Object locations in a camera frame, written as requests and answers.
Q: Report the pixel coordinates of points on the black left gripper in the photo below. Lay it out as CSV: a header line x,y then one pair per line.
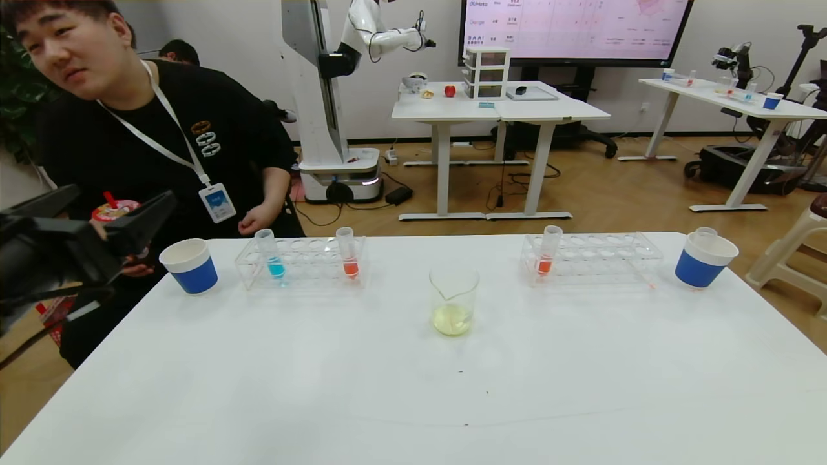
x,y
110,237

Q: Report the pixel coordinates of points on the blue pigment test tube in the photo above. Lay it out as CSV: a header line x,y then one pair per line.
x,y
276,266

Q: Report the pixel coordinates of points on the yellow pigment test tube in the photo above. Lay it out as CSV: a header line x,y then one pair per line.
x,y
706,231

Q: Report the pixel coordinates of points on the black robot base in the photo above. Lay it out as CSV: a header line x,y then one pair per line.
x,y
736,168

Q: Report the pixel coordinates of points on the black distant robot arm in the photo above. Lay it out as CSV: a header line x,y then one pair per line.
x,y
740,61

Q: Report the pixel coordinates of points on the clear acrylic tube rack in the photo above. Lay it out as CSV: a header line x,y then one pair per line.
x,y
594,261
310,265
685,80
743,95

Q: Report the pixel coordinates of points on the orange pigment test tube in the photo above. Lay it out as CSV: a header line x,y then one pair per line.
x,y
350,266
546,265

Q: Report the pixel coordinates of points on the clear glass beaker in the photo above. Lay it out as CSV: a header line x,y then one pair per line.
x,y
725,85
454,320

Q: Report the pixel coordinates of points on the red shopping bag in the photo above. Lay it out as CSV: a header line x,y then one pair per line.
x,y
48,320

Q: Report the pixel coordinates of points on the green potted plant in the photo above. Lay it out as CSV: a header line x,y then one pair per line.
x,y
16,110

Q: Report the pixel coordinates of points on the man in black shirt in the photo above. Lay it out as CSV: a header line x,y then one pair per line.
x,y
226,129

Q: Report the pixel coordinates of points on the white wheeled robot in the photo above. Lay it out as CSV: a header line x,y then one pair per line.
x,y
323,97

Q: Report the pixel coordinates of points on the white power strip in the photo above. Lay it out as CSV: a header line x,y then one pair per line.
x,y
391,155

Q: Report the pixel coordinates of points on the black power adapter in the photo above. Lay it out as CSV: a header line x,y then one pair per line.
x,y
399,195

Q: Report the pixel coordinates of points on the white standing desk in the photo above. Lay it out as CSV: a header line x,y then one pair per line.
x,y
446,106
555,108

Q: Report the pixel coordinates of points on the white drawer organizer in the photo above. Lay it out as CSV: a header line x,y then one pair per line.
x,y
488,71

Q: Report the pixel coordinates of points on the grey flat tray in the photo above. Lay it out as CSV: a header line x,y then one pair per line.
x,y
533,94

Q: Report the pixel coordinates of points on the black screen stand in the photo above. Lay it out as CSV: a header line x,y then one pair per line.
x,y
568,132

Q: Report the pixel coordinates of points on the large display screen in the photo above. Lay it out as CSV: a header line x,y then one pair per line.
x,y
575,32

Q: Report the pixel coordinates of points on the long white desk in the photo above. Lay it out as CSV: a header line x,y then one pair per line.
x,y
711,93

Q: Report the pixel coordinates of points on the beige plastic stool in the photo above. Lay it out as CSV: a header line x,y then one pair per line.
x,y
795,248

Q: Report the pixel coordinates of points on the black tripod stand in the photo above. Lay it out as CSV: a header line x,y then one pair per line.
x,y
811,32

